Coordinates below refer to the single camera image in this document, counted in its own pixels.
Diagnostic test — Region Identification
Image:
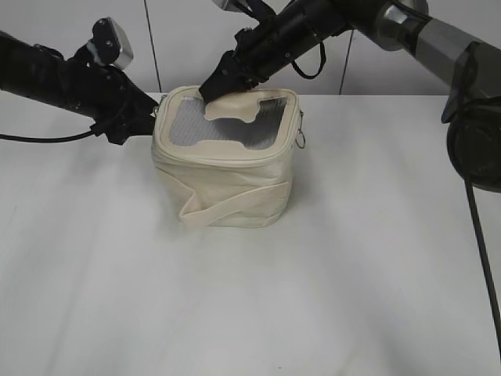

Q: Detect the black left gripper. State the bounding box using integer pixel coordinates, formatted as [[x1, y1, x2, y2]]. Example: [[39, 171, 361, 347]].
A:
[[62, 42, 157, 144]]

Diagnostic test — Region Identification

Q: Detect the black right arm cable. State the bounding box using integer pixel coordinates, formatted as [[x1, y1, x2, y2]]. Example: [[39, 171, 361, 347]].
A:
[[464, 179, 501, 326]]

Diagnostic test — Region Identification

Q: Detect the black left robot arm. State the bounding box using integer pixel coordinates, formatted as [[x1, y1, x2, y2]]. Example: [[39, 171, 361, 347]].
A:
[[1, 33, 157, 145]]

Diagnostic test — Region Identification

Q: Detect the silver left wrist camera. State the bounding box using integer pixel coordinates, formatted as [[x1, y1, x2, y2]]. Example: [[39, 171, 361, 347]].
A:
[[87, 17, 134, 71]]

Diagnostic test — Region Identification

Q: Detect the cream canvas zipper bag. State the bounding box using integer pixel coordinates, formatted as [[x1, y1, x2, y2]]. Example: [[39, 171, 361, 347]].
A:
[[151, 86, 303, 228]]

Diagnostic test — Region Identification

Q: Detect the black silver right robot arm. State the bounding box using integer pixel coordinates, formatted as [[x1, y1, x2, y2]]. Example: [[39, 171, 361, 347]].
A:
[[200, 1, 500, 192]]

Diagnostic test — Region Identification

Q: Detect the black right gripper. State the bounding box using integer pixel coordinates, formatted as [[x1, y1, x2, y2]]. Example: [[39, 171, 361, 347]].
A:
[[199, 16, 297, 100]]

